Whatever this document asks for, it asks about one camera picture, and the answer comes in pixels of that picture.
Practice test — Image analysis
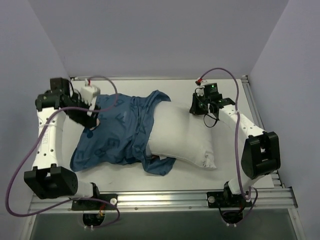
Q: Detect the white pillow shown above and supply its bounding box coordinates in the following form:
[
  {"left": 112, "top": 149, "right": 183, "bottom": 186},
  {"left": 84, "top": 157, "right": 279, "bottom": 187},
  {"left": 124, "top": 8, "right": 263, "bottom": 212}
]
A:
[{"left": 147, "top": 101, "right": 217, "bottom": 169}]

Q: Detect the blue cartoon print pillowcase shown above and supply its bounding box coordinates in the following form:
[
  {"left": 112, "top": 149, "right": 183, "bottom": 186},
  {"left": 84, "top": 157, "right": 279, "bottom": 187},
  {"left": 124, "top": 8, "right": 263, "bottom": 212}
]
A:
[{"left": 69, "top": 90, "right": 176, "bottom": 176}]

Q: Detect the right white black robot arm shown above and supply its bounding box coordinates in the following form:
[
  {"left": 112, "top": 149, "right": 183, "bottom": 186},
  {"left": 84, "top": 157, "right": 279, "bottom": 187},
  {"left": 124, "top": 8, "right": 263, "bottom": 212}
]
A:
[{"left": 189, "top": 82, "right": 281, "bottom": 207}]

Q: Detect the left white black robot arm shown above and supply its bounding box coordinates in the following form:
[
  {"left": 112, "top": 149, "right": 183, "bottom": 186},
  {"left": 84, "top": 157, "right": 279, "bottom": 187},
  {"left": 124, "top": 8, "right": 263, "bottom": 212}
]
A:
[{"left": 23, "top": 77, "right": 101, "bottom": 210}]

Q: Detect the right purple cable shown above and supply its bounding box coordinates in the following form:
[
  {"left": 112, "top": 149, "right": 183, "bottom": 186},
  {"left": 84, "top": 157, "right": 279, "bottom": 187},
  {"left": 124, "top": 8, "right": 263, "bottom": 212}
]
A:
[{"left": 196, "top": 67, "right": 258, "bottom": 223}]

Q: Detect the purple cable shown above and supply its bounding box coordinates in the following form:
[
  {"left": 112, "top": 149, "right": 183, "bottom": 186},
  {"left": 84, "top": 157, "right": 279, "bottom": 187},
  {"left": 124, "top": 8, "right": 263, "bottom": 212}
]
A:
[
  {"left": 5, "top": 76, "right": 121, "bottom": 229},
  {"left": 196, "top": 67, "right": 258, "bottom": 223}
]

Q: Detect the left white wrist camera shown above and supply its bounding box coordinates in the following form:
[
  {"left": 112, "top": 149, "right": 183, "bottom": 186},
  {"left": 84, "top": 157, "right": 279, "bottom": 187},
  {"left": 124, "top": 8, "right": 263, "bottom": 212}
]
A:
[{"left": 80, "top": 78, "right": 101, "bottom": 106}]

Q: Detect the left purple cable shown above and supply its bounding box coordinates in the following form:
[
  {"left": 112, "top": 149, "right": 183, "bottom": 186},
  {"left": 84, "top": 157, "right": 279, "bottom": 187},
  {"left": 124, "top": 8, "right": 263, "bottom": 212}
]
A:
[{"left": 5, "top": 76, "right": 121, "bottom": 229}]

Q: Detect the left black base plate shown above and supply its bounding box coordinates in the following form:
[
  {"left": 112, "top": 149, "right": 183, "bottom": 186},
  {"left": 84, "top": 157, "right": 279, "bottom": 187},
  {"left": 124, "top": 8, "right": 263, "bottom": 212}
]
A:
[{"left": 71, "top": 193, "right": 118, "bottom": 211}]

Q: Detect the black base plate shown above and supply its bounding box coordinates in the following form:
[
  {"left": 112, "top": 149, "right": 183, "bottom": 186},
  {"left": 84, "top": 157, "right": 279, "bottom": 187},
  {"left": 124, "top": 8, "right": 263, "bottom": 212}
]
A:
[
  {"left": 71, "top": 193, "right": 118, "bottom": 211},
  {"left": 206, "top": 191, "right": 252, "bottom": 209}
]

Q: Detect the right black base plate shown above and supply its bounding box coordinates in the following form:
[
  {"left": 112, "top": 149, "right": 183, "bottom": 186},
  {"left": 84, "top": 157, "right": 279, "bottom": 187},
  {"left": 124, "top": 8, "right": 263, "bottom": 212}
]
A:
[{"left": 206, "top": 191, "right": 252, "bottom": 209}]

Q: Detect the aluminium front rail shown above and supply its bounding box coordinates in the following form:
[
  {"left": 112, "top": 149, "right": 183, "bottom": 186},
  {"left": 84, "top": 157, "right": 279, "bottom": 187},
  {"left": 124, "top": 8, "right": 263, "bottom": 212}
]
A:
[{"left": 26, "top": 188, "right": 299, "bottom": 215}]

